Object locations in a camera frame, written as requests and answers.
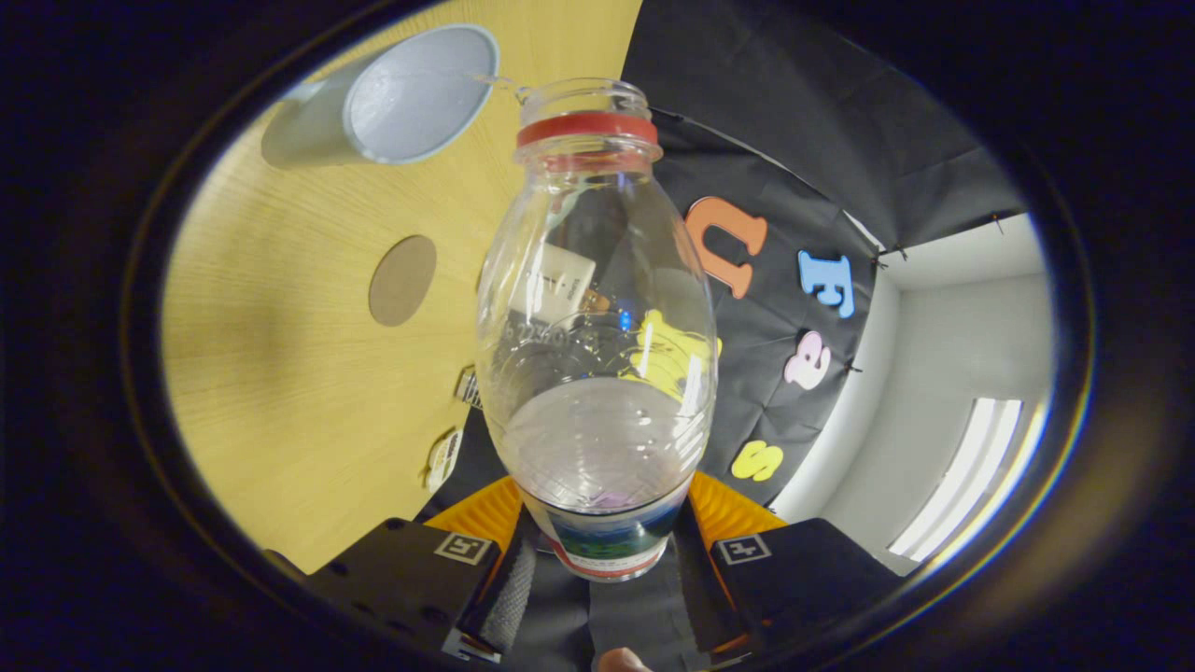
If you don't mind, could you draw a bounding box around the white cup with handle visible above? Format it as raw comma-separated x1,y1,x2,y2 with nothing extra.
261,23,500,169

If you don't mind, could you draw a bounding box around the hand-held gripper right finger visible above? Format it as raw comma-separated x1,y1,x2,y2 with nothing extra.
674,471,905,654

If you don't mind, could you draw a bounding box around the wooden table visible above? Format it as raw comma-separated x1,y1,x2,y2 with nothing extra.
161,0,645,575

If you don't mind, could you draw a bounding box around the ceiling light panel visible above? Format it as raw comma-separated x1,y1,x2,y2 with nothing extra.
887,399,1047,561

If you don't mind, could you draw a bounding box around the cream toaster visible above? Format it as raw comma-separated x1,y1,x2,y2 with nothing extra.
509,245,598,323

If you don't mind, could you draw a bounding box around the clear plastic juice bottle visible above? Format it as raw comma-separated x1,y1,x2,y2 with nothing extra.
476,77,720,581

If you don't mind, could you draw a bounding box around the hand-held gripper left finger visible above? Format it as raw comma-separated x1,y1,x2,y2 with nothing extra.
303,476,538,664

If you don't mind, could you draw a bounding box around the white divided snack tray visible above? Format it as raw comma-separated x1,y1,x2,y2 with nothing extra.
427,429,463,493

